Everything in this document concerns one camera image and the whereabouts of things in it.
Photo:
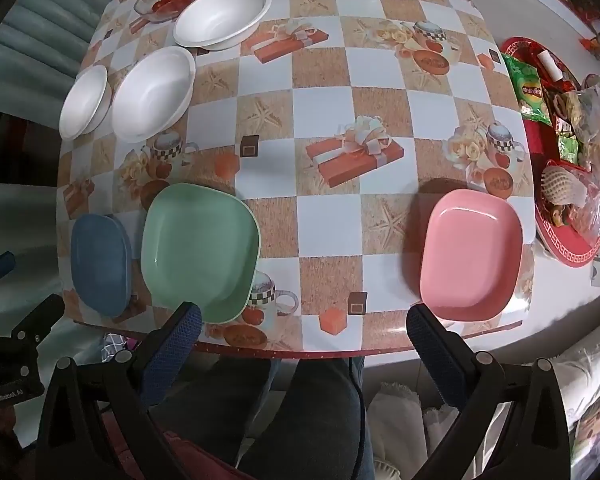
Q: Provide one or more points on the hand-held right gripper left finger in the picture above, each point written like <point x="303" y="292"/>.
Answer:
<point x="177" y="345"/>

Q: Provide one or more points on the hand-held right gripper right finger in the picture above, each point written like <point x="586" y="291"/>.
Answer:
<point x="432" y="350"/>

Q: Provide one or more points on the blue plate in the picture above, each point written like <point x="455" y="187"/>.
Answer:
<point x="100" y="265"/>

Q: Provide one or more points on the green plate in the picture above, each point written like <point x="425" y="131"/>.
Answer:
<point x="200" y="250"/>

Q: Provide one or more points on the pink plate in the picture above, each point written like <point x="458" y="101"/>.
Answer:
<point x="470" y="255"/>

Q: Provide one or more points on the small white bowl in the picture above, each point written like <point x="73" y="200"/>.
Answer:
<point x="82" y="102"/>

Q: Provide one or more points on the person's left leg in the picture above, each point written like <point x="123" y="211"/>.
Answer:
<point x="210" y="410"/>

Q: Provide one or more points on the person's leg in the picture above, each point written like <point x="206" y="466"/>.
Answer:
<point x="305" y="410"/>
<point x="210" y="410"/>

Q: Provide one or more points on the white fluffy cloth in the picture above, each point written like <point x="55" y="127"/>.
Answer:
<point x="405" y="420"/>

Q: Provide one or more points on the red stool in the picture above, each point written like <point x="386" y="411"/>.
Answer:
<point x="190" y="460"/>

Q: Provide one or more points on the person's right leg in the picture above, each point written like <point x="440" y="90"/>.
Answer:
<point x="305" y="410"/>

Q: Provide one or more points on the white printed blanket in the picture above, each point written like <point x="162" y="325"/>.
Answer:
<point x="595" y="385"/>

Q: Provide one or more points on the fruit in foam net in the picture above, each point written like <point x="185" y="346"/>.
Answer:
<point x="562" y="185"/>

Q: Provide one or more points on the red tray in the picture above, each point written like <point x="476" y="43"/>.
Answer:
<point x="541" y="155"/>

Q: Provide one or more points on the small green candy packet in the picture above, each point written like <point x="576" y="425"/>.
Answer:
<point x="568" y="148"/>

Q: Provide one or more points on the pale ribbed panel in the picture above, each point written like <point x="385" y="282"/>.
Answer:
<point x="45" y="20"/>

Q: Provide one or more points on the checkered printed tablecloth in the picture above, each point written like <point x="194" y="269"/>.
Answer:
<point x="330" y="110"/>

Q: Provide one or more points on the green snack packet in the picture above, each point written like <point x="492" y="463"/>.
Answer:
<point x="527" y="90"/>

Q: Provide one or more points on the clear plastic snack bag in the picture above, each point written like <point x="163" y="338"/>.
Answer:
<point x="592" y="110"/>

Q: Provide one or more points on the small white bottle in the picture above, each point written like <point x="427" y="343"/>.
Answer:
<point x="550" y="65"/>

